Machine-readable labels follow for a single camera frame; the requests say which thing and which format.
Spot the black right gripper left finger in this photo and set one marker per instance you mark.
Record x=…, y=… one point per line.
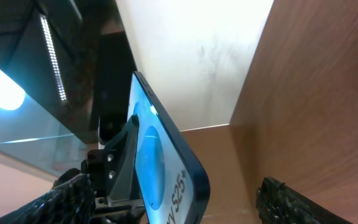
x=70, y=202

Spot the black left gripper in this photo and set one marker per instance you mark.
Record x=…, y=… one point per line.
x=113, y=177

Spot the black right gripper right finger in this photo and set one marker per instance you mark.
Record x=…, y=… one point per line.
x=278, y=204

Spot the blue Galaxy S25+ smartphone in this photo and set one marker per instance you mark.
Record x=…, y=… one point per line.
x=174, y=185

